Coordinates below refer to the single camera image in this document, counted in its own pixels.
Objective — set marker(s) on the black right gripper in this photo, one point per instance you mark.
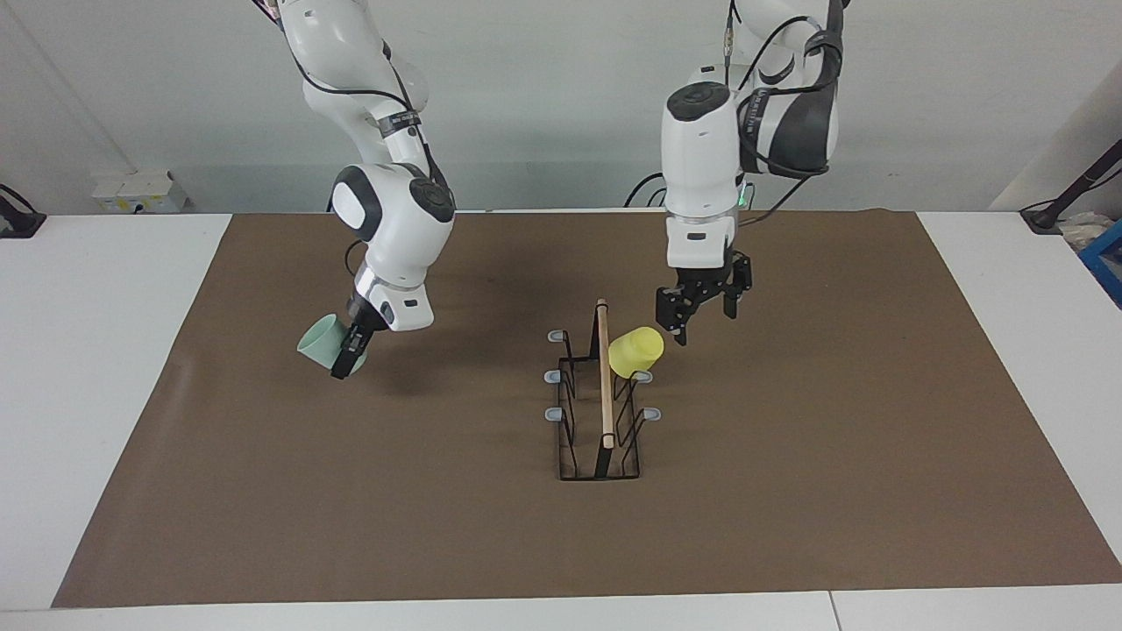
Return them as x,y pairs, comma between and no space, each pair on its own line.
364,315

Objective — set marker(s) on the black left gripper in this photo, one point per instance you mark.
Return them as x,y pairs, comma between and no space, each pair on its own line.
708,280

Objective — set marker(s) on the green plastic cup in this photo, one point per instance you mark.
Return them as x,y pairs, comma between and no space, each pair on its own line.
320,343

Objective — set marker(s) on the yellow plastic cup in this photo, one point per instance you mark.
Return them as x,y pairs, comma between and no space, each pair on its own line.
635,352

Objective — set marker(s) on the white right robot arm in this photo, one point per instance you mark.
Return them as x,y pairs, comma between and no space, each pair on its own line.
394,219

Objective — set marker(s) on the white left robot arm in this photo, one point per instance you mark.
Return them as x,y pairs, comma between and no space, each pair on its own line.
701,158

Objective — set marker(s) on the brown table mat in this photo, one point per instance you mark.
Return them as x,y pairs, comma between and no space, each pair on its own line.
351,491

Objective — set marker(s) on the white power strip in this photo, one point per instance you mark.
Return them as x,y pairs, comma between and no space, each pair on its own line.
136,191

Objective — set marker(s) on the black clamp stand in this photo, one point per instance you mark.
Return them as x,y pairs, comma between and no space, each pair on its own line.
17,219

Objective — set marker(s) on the crumpled white plastic bag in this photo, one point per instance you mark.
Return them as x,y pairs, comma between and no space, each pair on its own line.
1085,230

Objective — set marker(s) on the black angled stand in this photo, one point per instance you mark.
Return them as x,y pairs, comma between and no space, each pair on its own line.
1078,186

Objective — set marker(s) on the blue box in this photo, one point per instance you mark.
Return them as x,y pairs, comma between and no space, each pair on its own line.
1106,258

